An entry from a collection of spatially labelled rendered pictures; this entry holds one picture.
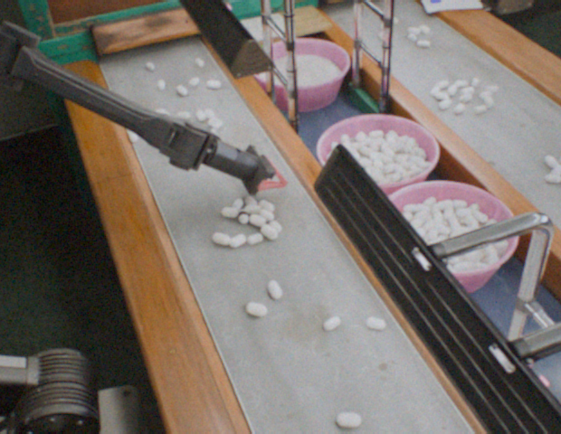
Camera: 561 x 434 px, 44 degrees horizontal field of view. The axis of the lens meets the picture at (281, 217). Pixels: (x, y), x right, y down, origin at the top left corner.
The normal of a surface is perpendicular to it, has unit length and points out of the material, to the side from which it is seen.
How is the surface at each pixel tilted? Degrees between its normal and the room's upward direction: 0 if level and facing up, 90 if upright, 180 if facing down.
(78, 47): 90
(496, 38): 0
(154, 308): 0
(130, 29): 67
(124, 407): 0
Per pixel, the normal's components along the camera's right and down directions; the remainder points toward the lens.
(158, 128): -0.07, 0.20
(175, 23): 0.31, 0.23
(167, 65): -0.05, -0.76
